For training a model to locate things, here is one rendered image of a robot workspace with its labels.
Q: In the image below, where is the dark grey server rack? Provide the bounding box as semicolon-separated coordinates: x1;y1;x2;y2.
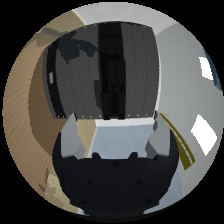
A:
42;21;159;120

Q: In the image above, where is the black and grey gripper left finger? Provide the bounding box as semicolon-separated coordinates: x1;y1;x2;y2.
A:
52;113;86;188

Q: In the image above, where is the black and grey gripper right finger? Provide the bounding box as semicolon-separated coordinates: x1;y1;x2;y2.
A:
145;110;179;188

